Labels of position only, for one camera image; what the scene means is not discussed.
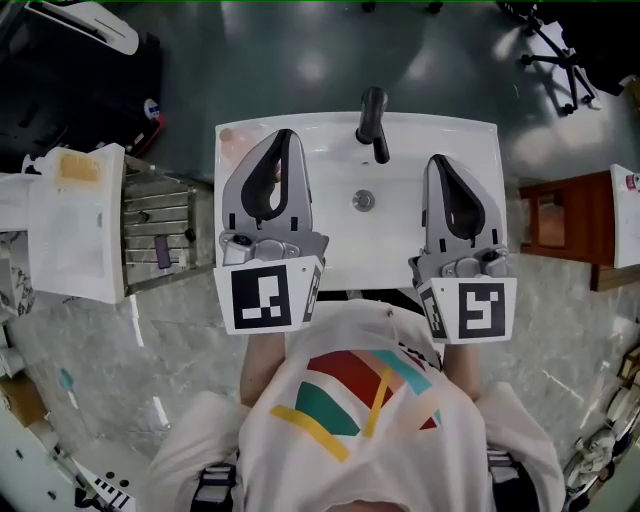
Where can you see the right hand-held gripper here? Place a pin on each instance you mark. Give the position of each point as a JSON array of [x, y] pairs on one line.
[[485, 310]]

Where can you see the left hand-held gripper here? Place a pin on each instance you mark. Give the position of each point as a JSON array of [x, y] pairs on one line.
[[260, 300]]

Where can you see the person's right forearm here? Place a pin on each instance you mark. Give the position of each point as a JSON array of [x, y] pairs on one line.
[[462, 370]]

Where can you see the person's left forearm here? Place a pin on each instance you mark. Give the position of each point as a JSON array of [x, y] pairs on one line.
[[260, 370]]

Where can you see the white washbasin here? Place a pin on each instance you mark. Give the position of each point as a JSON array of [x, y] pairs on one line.
[[75, 240], [345, 250]]

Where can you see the round metal drain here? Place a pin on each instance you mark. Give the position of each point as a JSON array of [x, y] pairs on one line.
[[363, 200]]

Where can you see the black faucet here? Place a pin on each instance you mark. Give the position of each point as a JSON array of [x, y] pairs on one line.
[[372, 120]]

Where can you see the red label water bottle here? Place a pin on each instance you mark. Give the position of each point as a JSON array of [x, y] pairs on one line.
[[634, 182]]

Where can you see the yellow soap pump bottle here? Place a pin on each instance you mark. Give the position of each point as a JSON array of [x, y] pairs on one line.
[[80, 170]]

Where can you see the wooden vanity cabinet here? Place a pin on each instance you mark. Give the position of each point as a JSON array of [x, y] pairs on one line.
[[560, 220]]

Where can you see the steel slatted rack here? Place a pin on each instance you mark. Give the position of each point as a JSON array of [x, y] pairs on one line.
[[165, 220]]

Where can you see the purple phone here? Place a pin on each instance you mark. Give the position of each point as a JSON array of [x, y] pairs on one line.
[[162, 252]]

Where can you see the white vanity top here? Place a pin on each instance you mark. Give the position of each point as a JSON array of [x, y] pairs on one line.
[[625, 225]]

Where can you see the black office chair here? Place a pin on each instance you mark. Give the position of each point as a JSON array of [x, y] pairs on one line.
[[555, 50]]

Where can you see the black tall appliance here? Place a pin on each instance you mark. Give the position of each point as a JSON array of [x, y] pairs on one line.
[[75, 90]]

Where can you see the person's white printed shirt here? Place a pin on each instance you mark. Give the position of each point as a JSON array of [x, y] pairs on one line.
[[380, 450]]

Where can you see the teal toothbrush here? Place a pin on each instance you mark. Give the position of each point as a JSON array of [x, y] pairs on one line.
[[69, 387]]

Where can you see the brown cardboard box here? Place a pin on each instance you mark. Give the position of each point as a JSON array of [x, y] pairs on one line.
[[20, 400]]

